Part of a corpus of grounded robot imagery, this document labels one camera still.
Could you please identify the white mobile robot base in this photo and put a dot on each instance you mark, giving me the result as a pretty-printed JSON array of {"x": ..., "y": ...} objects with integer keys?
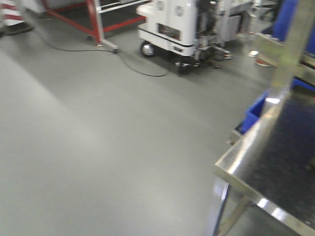
[{"x": 196, "y": 31}]

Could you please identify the red metal frame cart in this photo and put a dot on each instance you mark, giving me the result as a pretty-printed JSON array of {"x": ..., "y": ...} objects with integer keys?
[{"x": 95, "y": 11}]

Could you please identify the stainless steel roller rack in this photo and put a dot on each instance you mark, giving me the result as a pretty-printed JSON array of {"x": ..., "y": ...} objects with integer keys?
[{"x": 293, "y": 27}]

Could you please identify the small blue bin under table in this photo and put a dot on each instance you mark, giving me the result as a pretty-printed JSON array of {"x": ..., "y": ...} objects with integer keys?
[{"x": 252, "y": 113}]

